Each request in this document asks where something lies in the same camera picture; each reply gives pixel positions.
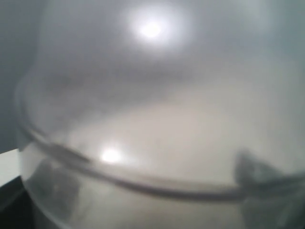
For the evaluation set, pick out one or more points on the clear plastic shaker bottle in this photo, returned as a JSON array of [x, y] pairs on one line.
[[166, 114]]

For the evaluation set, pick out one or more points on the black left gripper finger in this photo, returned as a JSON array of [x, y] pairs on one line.
[[15, 206]]

